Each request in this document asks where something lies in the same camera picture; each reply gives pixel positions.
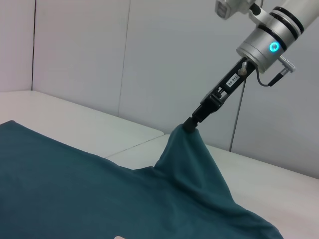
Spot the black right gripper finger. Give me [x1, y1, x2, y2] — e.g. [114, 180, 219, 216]
[189, 96, 221, 134]
[182, 99, 213, 131]

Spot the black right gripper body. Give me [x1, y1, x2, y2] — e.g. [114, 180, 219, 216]
[199, 57, 258, 108]

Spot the teal t-shirt with FREE print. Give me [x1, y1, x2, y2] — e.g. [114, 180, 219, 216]
[0, 120, 285, 239]

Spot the right arm cable with plug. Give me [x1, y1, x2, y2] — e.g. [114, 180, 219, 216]
[254, 55, 298, 87]

